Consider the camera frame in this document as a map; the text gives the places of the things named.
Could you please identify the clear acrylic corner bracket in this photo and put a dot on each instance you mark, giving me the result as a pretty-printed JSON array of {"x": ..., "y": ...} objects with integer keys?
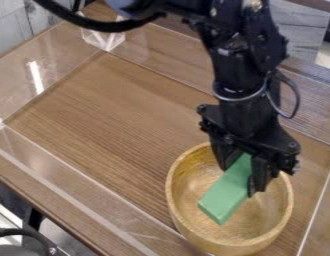
[{"x": 104, "y": 41}]

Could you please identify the clear acrylic tray walls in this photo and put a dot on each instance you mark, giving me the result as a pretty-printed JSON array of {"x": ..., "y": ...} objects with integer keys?
[{"x": 95, "y": 122}]

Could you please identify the black table leg bracket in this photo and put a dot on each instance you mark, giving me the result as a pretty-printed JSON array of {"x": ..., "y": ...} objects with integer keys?
[{"x": 39, "y": 242}]

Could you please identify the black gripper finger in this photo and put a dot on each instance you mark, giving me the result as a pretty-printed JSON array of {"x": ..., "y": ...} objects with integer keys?
[
  {"x": 226, "y": 151},
  {"x": 263, "y": 171}
]

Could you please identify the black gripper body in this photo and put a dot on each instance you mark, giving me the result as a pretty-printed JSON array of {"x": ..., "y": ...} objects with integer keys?
[{"x": 246, "y": 115}]

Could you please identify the brown wooden bowl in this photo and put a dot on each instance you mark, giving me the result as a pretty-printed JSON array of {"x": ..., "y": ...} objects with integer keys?
[{"x": 255, "y": 224}]

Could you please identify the green rectangular block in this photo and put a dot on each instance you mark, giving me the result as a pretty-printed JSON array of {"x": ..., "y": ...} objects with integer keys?
[{"x": 227, "y": 192}]

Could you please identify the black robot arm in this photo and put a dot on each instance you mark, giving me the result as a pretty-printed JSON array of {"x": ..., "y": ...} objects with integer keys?
[{"x": 247, "y": 49}]

